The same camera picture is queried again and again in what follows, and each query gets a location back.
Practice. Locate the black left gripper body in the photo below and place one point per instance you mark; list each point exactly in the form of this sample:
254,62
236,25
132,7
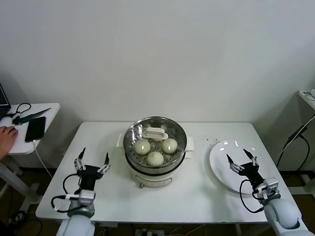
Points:
89,177

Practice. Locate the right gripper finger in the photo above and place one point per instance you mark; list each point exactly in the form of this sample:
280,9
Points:
252,157
232,164

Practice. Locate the grey floor power strip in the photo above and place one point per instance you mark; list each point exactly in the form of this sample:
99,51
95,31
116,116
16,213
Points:
150,232

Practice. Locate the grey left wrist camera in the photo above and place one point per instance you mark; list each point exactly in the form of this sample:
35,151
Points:
86,195

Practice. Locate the round glass pot lid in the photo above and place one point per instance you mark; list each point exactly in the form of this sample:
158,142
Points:
156,134

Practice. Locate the white steamed baozi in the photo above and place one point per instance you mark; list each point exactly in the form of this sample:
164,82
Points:
155,140
155,158
169,145
142,147

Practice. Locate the cream electric cooker base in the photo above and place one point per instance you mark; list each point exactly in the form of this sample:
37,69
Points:
152,178

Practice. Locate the black smartphone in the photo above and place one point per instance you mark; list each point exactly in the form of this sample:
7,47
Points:
35,129

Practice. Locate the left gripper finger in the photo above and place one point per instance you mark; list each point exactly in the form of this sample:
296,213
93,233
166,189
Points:
105,163
80,161

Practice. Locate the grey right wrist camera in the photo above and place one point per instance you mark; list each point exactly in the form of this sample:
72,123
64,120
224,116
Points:
269,189

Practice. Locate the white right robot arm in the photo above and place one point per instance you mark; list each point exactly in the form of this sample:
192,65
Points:
283,216

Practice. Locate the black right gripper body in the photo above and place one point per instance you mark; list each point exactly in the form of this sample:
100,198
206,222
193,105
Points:
251,172

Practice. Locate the white side table with power strip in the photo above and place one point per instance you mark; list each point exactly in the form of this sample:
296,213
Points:
309,104

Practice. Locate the perforated steel steamer basket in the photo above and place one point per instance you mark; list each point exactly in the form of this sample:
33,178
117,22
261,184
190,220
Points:
172,164

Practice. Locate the white side table with laptop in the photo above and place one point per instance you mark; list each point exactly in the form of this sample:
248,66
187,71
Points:
50,110

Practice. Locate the large white plate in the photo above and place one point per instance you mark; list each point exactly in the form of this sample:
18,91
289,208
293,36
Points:
219,159

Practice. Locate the white power strip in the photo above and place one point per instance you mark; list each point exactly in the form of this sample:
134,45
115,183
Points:
307,94

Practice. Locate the bare person hand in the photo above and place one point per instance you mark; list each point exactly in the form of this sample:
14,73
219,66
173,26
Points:
7,138

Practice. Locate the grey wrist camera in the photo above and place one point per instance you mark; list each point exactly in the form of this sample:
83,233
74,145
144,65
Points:
269,189
86,195

